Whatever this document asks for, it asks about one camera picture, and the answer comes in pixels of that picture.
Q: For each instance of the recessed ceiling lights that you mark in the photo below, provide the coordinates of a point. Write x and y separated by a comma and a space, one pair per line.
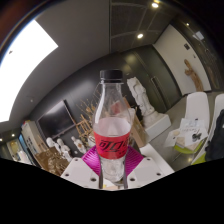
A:
140, 35

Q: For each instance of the small white figurine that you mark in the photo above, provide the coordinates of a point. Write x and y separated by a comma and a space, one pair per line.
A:
64, 148
78, 145

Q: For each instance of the black wall screen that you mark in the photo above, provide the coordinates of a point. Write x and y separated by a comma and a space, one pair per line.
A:
55, 120

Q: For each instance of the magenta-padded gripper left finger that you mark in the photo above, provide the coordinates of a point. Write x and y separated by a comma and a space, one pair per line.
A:
80, 171

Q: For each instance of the brown wooden figure sculpture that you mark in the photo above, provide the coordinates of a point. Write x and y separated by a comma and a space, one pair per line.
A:
193, 75

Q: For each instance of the golden carved relief sculpture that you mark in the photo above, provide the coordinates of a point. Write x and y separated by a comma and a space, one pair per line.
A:
50, 161

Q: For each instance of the wooden easel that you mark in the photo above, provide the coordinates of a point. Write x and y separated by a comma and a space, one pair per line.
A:
81, 128

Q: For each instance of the pile of printed papers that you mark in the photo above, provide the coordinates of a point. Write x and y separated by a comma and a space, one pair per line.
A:
186, 133

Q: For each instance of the brown cardboard box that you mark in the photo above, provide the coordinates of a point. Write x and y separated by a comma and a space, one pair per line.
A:
138, 133

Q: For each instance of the green seat cushion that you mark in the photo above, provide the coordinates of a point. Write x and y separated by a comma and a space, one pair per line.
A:
186, 149

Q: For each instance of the beige cabinet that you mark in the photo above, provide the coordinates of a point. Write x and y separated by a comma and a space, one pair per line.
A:
31, 136

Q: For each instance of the white statue pedestal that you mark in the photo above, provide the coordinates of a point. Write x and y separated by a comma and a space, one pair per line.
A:
158, 126

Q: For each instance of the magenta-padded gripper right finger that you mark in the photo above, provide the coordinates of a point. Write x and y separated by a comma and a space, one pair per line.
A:
145, 171

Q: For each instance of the clear red-labelled drink bottle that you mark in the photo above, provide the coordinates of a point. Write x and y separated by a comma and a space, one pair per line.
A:
111, 140

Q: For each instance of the tall white robed statue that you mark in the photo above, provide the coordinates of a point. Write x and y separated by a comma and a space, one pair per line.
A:
141, 98

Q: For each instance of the small white bust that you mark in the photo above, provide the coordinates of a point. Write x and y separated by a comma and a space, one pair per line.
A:
50, 142

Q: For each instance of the large white ceiling light panel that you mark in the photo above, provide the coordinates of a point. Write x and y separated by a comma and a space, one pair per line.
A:
23, 66

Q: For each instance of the dark double door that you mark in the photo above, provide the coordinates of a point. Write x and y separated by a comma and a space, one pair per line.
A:
153, 76

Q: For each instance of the black wall switch panel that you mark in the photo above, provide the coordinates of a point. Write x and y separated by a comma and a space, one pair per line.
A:
186, 46

